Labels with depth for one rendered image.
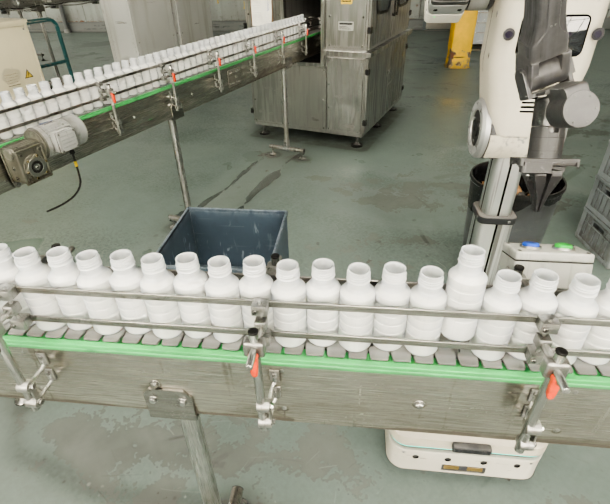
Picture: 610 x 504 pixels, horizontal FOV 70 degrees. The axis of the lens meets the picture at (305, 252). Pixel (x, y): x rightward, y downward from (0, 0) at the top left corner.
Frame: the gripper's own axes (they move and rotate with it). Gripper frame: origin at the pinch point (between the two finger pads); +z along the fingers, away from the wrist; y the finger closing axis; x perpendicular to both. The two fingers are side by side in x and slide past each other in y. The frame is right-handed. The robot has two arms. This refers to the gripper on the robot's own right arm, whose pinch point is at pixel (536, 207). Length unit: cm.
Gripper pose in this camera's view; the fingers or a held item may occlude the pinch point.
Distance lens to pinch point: 94.8
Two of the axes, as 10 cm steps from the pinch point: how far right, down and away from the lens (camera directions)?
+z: -0.1, 9.7, 2.5
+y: 9.9, 0.4, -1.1
